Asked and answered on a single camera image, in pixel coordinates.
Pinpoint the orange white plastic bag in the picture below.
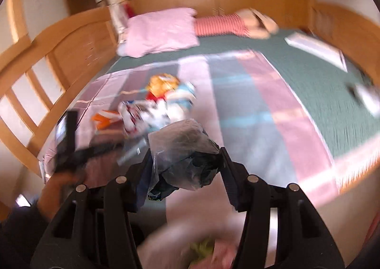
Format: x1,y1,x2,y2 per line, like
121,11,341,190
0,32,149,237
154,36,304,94
91,110,122,130

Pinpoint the black plastic bag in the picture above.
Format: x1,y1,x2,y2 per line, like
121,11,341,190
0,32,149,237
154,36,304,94
147,118,223,202

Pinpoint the white red plastic bag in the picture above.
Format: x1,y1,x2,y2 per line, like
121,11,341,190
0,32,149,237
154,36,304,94
117,99,185,136

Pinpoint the person left hand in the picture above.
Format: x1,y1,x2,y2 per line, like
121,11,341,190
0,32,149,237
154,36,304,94
37,172,79,222

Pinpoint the plaid pink grey bedspread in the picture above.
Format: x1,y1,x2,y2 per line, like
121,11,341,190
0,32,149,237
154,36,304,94
41,49,342,228

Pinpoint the gold crumpled foil wrapper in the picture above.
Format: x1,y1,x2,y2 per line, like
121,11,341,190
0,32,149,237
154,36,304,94
146,73,180,100

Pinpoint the light blue crumpled cloth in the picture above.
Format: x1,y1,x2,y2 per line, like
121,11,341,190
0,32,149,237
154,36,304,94
165,82,196,110

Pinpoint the green bed mat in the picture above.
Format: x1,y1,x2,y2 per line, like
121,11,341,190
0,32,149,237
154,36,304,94
109,29,379,157

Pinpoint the white round object on mat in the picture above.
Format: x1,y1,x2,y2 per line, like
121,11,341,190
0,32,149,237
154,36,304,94
348,84,380,118

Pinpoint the pink pillow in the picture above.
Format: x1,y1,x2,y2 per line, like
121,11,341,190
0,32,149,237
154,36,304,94
117,8,200,58

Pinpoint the white flat board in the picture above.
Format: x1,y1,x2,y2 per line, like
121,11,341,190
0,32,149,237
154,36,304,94
285,32,348,73

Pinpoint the striped plush doll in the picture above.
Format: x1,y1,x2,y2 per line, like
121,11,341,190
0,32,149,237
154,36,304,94
195,8,279,39

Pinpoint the wooden bed frame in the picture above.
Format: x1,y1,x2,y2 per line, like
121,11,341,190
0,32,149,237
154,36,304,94
0,1,380,192

